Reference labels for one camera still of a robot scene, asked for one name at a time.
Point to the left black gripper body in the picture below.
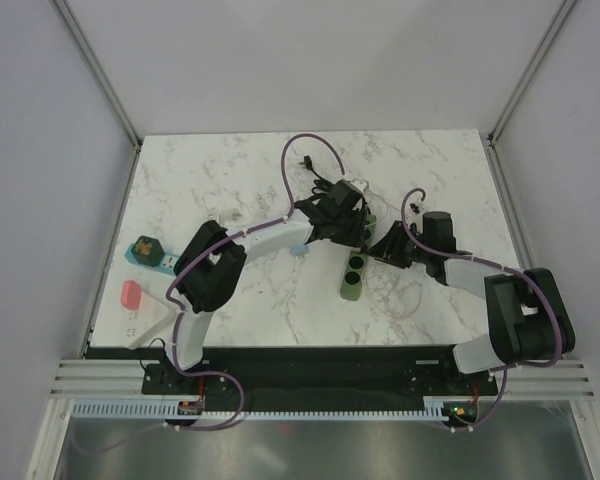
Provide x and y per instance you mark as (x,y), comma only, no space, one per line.
(349,228)

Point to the teal block with orange top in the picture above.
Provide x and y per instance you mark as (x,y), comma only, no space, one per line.
(145,251)

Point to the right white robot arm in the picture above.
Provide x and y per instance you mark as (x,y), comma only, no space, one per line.
(527,321)

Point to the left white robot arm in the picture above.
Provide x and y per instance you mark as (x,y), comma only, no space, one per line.
(208,271)

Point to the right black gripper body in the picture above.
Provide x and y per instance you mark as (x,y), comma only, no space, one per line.
(404,250)

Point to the pink plug adapter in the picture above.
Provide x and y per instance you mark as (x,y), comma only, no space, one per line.
(131,295)

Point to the white slotted cable duct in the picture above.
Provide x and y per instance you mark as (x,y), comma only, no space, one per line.
(172,409)

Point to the white power strip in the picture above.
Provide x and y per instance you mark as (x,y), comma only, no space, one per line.
(143,325)

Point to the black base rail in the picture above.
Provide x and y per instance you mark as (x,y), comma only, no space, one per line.
(338,378)

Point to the green power strip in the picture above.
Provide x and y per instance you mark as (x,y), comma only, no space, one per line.
(351,284)

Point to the blue USB charger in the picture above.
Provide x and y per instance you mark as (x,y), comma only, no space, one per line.
(299,250)

